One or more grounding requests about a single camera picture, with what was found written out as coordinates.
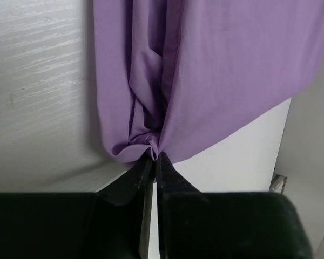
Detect aluminium frame rail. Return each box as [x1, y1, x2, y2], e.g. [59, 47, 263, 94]
[269, 174, 288, 194]

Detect purple shorts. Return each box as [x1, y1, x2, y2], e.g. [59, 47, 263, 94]
[93, 1, 324, 163]

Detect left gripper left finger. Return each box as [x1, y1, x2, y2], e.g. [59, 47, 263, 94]
[86, 158, 153, 258]

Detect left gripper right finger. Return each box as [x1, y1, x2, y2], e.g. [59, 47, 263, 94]
[155, 153, 213, 258]

